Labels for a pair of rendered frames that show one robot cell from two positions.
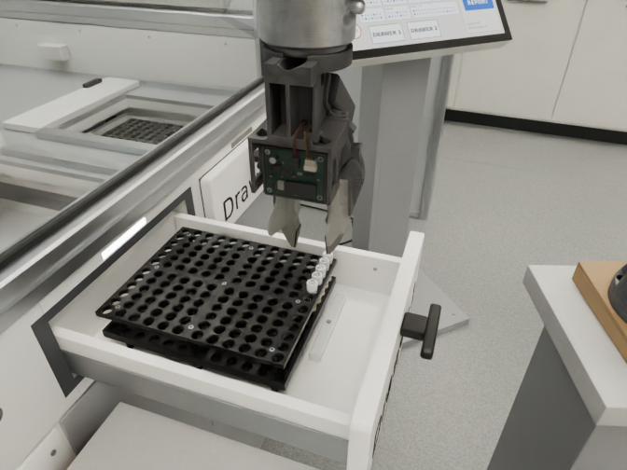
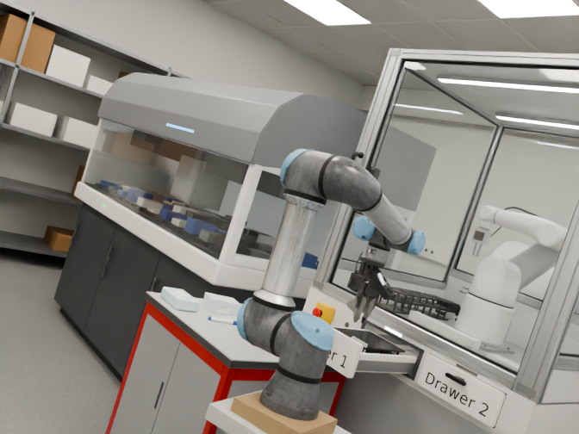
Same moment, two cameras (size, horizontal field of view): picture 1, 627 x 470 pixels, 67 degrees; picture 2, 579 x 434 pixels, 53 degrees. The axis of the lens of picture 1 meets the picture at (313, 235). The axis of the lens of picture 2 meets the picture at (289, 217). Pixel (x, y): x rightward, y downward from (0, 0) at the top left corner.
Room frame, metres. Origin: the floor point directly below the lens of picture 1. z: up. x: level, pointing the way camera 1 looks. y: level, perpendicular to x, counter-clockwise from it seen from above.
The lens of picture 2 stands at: (1.06, -1.81, 1.32)
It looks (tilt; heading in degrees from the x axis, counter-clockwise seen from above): 3 degrees down; 120
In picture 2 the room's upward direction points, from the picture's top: 18 degrees clockwise
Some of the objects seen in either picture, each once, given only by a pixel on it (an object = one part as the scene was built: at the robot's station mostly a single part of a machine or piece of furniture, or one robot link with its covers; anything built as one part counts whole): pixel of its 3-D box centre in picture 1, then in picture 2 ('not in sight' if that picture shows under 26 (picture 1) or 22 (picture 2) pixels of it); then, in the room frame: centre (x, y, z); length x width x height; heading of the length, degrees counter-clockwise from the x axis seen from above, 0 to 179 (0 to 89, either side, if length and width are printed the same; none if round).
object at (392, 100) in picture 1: (392, 184); not in sight; (1.36, -0.26, 0.51); 0.50 x 0.45 x 1.02; 24
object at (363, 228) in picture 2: not in sight; (374, 230); (0.39, -0.10, 1.27); 0.11 x 0.11 x 0.08; 83
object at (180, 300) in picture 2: not in sight; (179, 299); (-0.27, -0.07, 0.78); 0.15 x 0.10 x 0.04; 158
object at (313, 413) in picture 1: (220, 304); (365, 349); (0.42, 0.11, 0.86); 0.40 x 0.26 x 0.06; 71
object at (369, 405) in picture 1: (391, 341); (325, 343); (0.35, -0.08, 0.87); 0.29 x 0.02 x 0.11; 161
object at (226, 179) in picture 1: (249, 171); (458, 388); (0.76, 0.11, 0.87); 0.29 x 0.02 x 0.11; 161
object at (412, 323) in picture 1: (419, 327); not in sight; (0.34, -0.11, 0.91); 0.07 x 0.04 x 0.01; 161
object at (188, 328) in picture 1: (227, 303); (364, 347); (0.42, 0.10, 0.87); 0.22 x 0.18 x 0.06; 71
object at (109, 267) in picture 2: not in sight; (219, 234); (-1.05, 1.12, 0.89); 1.86 x 1.21 x 1.78; 161
